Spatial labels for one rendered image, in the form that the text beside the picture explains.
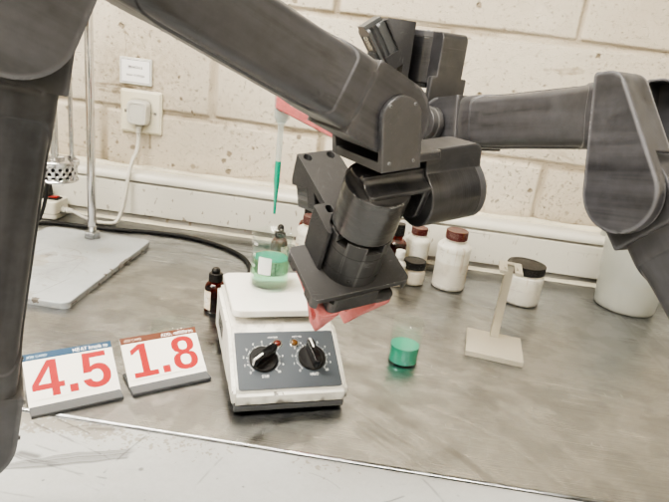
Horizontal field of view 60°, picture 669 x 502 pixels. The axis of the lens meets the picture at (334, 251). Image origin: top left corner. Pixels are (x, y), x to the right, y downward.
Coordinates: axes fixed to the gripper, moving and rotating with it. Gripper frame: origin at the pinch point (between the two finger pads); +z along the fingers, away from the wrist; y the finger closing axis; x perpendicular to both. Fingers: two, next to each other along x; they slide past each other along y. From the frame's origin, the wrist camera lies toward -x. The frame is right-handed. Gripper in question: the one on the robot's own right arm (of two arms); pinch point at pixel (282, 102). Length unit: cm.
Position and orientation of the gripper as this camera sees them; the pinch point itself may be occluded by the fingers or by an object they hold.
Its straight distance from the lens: 69.0
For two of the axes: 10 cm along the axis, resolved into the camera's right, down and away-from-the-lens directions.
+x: -1.2, 9.4, 3.3
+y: 2.7, 3.5, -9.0
